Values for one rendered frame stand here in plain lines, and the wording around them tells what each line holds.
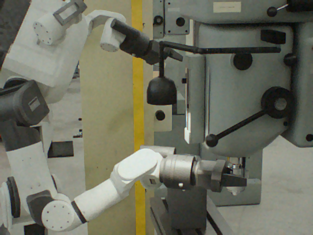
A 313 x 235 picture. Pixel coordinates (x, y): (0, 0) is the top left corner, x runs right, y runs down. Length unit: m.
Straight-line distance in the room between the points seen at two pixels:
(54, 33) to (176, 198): 0.73
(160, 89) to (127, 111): 1.82
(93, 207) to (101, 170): 1.77
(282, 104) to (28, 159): 0.61
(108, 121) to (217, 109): 1.87
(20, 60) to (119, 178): 0.39
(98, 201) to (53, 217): 0.12
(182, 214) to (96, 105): 1.36
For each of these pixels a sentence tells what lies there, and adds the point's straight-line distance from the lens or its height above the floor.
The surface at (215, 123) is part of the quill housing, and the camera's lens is 1.17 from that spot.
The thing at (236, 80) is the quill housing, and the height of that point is 1.50.
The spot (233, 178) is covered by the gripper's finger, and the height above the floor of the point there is 1.25.
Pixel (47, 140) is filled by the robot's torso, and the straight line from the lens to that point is 1.71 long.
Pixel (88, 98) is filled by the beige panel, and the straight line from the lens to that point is 2.94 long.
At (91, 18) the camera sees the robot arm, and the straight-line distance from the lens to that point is 1.73.
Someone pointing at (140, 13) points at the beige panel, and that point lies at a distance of 2.90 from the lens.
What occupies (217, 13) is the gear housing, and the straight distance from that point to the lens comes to 1.08.
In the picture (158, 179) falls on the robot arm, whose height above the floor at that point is 1.23.
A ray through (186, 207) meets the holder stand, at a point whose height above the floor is 0.99.
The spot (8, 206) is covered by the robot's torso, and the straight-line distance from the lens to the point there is 1.77.
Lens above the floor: 1.71
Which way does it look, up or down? 15 degrees down
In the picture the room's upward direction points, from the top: straight up
